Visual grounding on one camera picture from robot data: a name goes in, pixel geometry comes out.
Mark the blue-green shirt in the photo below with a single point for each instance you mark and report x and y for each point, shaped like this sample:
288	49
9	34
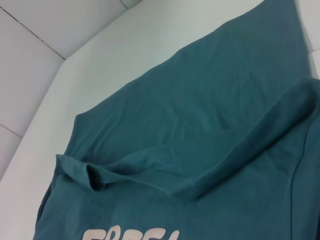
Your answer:
200	137

